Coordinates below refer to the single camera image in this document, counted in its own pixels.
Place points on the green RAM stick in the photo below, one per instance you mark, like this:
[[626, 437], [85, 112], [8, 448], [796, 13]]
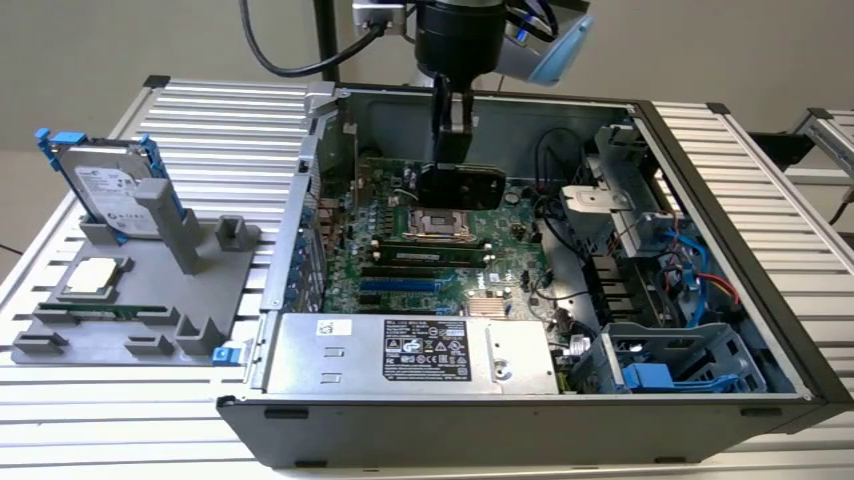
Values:
[[100, 311], [416, 256]]

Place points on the silver CPU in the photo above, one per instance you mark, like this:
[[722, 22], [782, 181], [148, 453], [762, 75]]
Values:
[[93, 280]]

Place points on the copper chipset heatsink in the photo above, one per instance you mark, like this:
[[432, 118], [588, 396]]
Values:
[[487, 307]]

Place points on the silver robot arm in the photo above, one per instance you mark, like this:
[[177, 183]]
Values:
[[567, 60]]

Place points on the hard disk in blue carrier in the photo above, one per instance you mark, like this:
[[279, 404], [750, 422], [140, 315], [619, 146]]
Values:
[[100, 185]]

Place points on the grey disk bay cage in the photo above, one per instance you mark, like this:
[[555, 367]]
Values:
[[667, 332]]

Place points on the black expansion slot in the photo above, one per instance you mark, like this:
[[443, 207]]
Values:
[[400, 273]]

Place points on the grey plastic parts rack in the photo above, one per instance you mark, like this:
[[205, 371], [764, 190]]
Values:
[[142, 289]]

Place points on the open grey PC case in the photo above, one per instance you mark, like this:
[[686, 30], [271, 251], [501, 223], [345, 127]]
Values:
[[500, 430]]

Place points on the green motherboard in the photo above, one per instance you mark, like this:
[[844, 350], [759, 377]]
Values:
[[507, 235]]

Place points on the silver power supply unit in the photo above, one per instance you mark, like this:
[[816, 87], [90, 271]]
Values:
[[347, 370]]

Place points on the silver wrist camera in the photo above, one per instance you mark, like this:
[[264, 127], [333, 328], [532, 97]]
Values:
[[373, 12]]

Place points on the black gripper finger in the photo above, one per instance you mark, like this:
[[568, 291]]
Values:
[[441, 120]]

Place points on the green graphics card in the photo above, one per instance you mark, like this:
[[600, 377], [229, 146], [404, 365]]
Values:
[[387, 180]]

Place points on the blue expansion slot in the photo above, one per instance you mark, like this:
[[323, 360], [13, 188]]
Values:
[[400, 286]]

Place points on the silver drive cage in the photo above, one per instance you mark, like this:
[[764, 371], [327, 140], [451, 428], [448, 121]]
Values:
[[589, 200]]

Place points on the blue disk carrier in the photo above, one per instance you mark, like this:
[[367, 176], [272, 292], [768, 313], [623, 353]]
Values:
[[647, 375]]

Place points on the CPU socket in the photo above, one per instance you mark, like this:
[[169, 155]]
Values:
[[408, 222]]

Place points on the blue case latch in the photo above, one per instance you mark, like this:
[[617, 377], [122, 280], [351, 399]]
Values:
[[223, 356]]

